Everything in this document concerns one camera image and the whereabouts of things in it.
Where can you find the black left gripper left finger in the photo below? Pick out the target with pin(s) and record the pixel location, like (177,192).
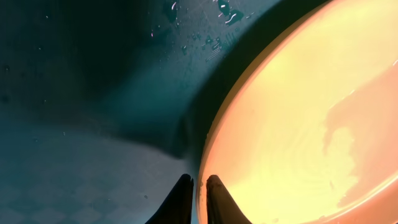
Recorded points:
(177,206)

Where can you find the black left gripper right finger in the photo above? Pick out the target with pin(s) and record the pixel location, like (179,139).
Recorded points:
(221,207)

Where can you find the yellow plate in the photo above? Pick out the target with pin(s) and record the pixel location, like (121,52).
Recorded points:
(308,134)

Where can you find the teal plastic tray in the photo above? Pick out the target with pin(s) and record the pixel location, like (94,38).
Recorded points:
(105,104)

